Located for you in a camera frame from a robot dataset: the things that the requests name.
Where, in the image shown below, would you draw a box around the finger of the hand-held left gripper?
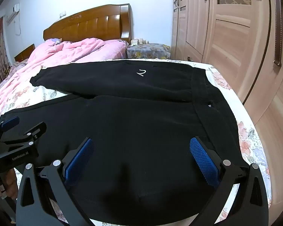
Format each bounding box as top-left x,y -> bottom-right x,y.
0,122 -> 47,144
0,116 -> 20,137

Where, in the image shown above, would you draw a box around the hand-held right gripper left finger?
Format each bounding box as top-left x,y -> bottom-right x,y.
15,138 -> 95,226

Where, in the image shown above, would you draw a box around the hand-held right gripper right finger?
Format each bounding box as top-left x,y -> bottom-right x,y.
189,136 -> 269,226

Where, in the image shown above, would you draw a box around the black pants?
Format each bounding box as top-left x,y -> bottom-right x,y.
0,60 -> 249,220

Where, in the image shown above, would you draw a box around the person's left hand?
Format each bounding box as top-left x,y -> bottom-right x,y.
1,167 -> 17,199

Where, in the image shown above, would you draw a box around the bed with floral sheet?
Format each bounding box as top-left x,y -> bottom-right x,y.
0,58 -> 273,226

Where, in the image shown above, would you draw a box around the wooden nightstand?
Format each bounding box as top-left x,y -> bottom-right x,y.
14,44 -> 36,62

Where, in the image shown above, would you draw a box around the pink quilt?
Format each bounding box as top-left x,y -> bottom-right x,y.
0,38 -> 129,125

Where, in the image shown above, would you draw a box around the purple pillow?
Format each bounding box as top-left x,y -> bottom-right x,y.
44,38 -> 62,46

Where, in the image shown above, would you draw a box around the white air conditioner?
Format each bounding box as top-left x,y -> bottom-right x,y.
6,3 -> 20,21

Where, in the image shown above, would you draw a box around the nightstand with floral cover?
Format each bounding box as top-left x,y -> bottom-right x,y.
126,43 -> 171,59

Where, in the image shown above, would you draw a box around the wooden headboard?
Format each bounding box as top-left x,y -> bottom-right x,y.
43,3 -> 132,44

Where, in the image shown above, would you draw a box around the wooden wardrobe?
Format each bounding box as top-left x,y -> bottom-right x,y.
171,0 -> 283,217

